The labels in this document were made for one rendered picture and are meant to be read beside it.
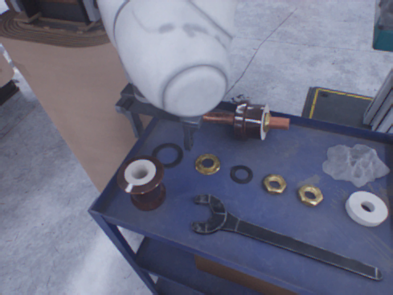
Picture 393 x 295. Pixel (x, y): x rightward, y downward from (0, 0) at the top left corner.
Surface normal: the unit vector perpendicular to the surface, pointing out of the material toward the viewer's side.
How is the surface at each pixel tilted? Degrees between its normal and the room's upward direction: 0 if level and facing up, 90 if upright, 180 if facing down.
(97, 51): 90
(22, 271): 0
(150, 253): 0
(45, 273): 0
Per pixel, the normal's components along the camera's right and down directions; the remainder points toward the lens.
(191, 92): 0.33, 0.78
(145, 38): -0.54, -0.26
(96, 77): 0.01, 0.76
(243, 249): -0.06, -0.64
